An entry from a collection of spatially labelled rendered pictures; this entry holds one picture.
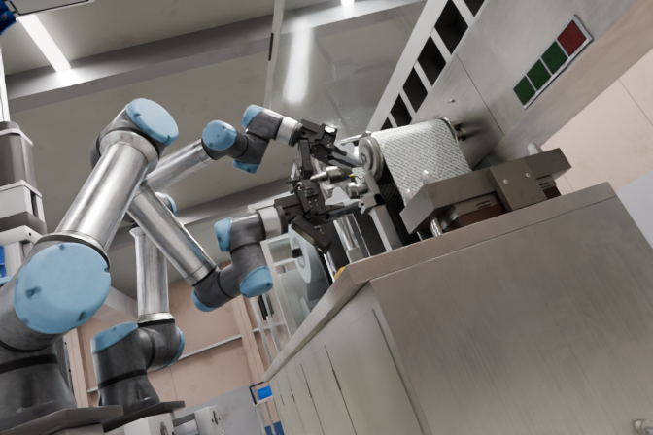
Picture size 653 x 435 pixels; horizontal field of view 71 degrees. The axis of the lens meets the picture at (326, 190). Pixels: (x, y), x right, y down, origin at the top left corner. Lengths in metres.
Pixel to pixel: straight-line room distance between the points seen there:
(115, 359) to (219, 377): 11.17
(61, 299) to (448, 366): 0.62
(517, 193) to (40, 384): 0.97
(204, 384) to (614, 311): 11.78
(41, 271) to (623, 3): 1.10
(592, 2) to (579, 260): 0.53
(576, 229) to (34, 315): 0.99
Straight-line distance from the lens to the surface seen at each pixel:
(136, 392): 1.32
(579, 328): 1.03
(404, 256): 0.89
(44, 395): 0.85
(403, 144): 1.33
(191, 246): 1.14
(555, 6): 1.21
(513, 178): 1.13
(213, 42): 5.15
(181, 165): 1.29
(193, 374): 12.58
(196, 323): 12.69
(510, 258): 0.99
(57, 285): 0.75
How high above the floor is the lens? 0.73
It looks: 21 degrees up
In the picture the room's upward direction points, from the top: 22 degrees counter-clockwise
